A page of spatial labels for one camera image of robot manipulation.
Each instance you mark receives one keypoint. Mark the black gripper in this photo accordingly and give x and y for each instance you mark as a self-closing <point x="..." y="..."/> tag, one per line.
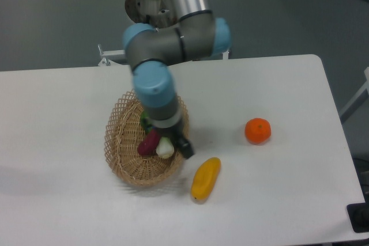
<point x="175" y="134"/>

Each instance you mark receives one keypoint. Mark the purple sweet potato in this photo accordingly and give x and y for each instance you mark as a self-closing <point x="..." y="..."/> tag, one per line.
<point x="148" y="146"/>

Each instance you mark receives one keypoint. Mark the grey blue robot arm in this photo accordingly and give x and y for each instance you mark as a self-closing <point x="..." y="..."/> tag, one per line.
<point x="196" y="33"/>

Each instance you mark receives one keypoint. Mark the woven wicker basket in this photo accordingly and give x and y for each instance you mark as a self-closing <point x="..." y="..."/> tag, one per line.
<point x="123" y="135"/>

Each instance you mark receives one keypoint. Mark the green bok choy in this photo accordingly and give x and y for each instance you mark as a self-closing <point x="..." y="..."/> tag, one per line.
<point x="165" y="149"/>

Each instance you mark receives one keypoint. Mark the yellow mango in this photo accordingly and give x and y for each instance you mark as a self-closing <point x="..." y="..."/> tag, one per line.
<point x="205" y="179"/>

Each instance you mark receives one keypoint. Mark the orange tangerine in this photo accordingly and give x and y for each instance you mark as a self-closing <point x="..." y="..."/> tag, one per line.
<point x="257" y="130"/>

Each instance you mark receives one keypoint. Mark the black device at table edge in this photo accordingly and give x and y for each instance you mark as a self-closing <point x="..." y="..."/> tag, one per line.
<point x="358" y="216"/>

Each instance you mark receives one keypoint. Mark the white frame at right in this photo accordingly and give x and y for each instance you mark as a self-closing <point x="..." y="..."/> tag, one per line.
<point x="355" y="102"/>

